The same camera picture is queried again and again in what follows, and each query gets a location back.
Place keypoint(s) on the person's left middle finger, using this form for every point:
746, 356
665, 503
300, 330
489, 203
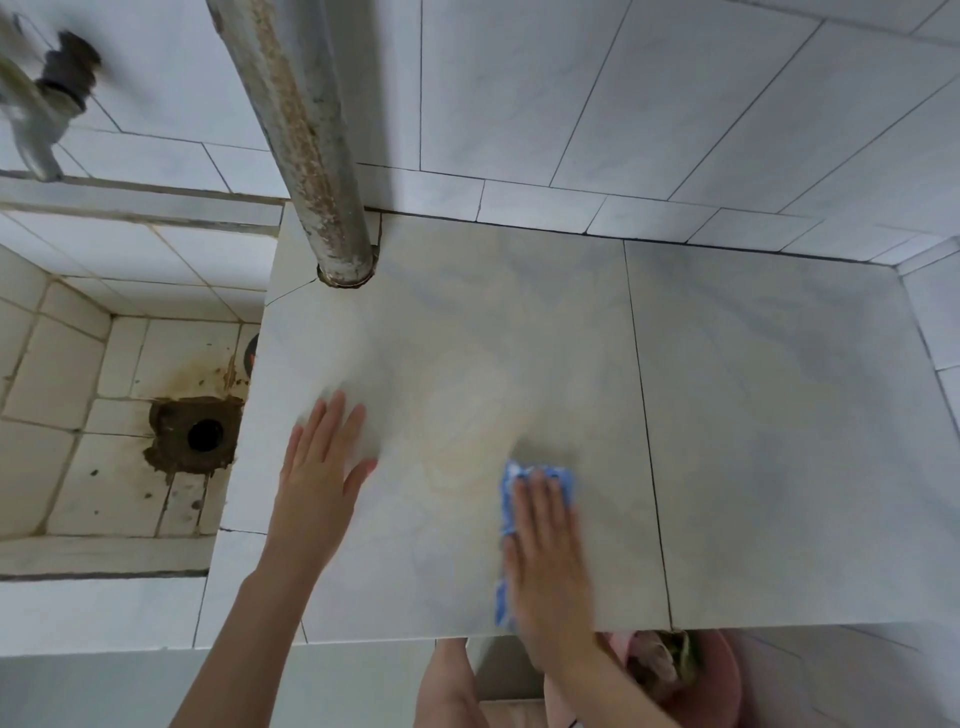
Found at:
331, 420

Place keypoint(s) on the person's left hand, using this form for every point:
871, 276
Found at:
315, 487

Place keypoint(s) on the rubbish in bucket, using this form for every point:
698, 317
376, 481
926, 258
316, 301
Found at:
664, 658

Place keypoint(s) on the rusty grey metal pipe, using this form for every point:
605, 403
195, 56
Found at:
300, 135

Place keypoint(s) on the person's leg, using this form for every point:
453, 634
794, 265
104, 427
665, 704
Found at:
450, 690

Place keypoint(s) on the pink plastic bucket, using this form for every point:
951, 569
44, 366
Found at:
720, 675

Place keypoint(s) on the person's right forearm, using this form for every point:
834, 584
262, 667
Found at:
607, 697

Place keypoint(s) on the person's left thumb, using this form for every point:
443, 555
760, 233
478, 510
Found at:
361, 477

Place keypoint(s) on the person's right hand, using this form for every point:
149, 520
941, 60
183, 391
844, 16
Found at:
551, 585

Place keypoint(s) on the blue cleaning cloth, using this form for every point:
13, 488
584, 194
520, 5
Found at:
508, 499

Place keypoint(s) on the person's right thumb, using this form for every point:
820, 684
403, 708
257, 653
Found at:
511, 566

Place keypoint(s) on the person's left forearm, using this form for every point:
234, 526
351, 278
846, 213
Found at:
247, 637

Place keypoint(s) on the grey metal water tap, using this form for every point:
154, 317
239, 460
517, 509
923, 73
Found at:
41, 112

